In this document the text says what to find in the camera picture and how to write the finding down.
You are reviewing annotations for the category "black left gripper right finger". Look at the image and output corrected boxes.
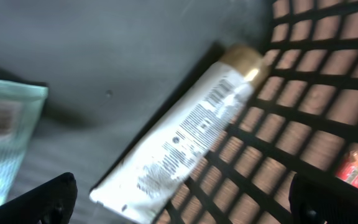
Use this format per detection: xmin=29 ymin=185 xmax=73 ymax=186
xmin=288 ymin=174 xmax=358 ymax=224

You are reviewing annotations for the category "teal snack bar wrapper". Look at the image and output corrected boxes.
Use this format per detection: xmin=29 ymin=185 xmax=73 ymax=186
xmin=0 ymin=80 xmax=48 ymax=206

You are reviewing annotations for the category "white tube with gold cap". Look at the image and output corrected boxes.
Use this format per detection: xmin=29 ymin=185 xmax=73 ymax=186
xmin=89 ymin=45 xmax=267 ymax=223

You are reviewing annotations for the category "red snack packet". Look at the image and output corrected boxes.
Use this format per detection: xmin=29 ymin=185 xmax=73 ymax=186
xmin=336 ymin=151 xmax=358 ymax=189

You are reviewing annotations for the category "grey plastic mesh basket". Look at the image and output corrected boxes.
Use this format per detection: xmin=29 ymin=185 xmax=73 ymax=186
xmin=0 ymin=0 xmax=358 ymax=223

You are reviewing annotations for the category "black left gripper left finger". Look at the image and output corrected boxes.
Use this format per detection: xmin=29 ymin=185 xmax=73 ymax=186
xmin=0 ymin=172 xmax=78 ymax=224

